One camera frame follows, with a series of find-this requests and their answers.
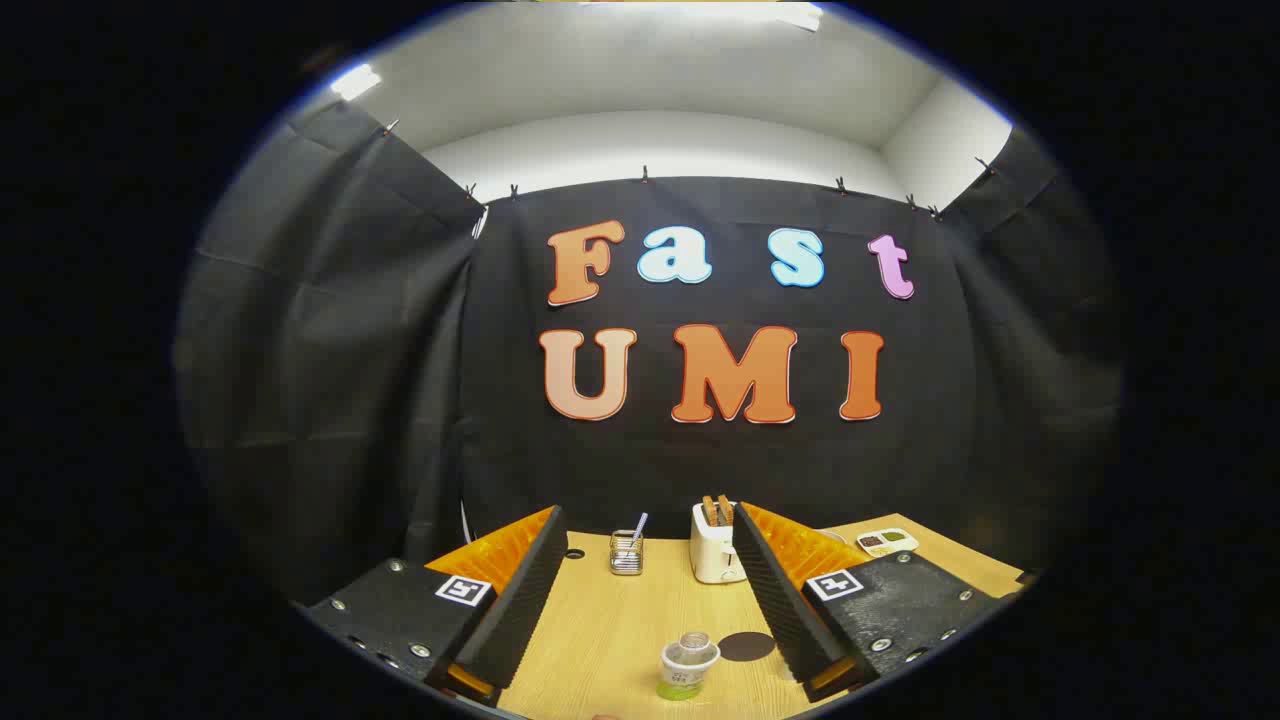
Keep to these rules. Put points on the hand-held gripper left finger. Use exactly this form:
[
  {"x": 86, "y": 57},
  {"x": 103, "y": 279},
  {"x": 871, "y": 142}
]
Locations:
[{"x": 520, "y": 600}]

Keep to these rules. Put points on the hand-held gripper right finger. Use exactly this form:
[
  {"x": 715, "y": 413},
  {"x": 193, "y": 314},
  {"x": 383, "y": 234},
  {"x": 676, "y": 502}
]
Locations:
[{"x": 780, "y": 600}]

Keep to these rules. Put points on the dark brown round coaster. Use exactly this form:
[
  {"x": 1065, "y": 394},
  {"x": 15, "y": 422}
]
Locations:
[{"x": 747, "y": 646}]

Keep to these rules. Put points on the clear plastic juice bottle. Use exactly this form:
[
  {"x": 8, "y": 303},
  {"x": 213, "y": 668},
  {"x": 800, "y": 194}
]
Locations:
[{"x": 688, "y": 665}]

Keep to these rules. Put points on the white toaster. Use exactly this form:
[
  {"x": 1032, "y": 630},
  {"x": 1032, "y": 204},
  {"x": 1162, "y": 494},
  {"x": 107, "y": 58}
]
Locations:
[{"x": 712, "y": 555}]

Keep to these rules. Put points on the wooden table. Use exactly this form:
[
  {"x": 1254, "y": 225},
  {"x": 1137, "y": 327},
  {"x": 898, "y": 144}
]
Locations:
[{"x": 600, "y": 640}]

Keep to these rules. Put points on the brown toast slice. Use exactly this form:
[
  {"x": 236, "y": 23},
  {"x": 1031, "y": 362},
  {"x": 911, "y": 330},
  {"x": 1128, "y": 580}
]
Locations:
[
  {"x": 708, "y": 510},
  {"x": 725, "y": 510}
]

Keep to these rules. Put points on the white divided condiment dish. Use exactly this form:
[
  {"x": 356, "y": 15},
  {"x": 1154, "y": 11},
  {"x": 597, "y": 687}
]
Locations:
[{"x": 887, "y": 541}]

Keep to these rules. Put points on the striped drinking straw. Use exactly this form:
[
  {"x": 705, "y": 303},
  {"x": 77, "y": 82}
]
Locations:
[{"x": 639, "y": 525}]

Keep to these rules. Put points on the black backdrop cloth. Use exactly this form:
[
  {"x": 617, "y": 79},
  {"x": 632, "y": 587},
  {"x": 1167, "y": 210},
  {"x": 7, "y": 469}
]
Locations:
[{"x": 700, "y": 460}]

